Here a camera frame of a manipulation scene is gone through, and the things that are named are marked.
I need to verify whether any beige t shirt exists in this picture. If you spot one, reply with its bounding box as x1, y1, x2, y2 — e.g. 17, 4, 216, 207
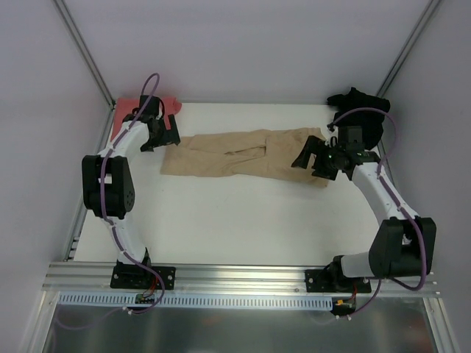
160, 127, 328, 188

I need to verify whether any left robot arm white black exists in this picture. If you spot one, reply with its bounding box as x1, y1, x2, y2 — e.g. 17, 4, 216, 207
82, 95, 182, 288

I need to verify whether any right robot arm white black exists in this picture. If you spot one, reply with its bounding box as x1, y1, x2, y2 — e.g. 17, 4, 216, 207
292, 126, 436, 292

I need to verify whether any folded pink t shirt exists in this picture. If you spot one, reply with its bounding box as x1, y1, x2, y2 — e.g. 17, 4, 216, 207
110, 96, 182, 140

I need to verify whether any black t shirt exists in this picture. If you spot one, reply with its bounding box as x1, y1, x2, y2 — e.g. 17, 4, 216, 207
327, 87, 391, 150

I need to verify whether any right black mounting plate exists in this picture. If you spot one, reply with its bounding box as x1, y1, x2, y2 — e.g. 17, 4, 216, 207
304, 268, 372, 293

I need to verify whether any black mounting plate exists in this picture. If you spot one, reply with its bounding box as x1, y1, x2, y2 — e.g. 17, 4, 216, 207
110, 262, 176, 290
304, 268, 372, 293

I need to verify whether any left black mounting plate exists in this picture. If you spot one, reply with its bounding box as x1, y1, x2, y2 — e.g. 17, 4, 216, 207
110, 262, 176, 290

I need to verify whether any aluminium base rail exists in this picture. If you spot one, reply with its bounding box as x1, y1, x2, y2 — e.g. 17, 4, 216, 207
42, 260, 441, 299

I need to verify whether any left aluminium frame post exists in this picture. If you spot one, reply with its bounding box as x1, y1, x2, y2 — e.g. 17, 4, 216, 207
52, 0, 116, 108

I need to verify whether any aluminium frame post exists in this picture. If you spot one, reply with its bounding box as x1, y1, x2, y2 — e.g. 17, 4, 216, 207
376, 0, 444, 98
52, 0, 116, 108

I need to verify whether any white slotted cable duct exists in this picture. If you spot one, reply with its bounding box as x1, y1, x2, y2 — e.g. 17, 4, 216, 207
57, 292, 333, 312

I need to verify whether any right aluminium frame post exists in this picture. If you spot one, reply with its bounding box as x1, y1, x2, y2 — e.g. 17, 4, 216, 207
376, 0, 444, 98

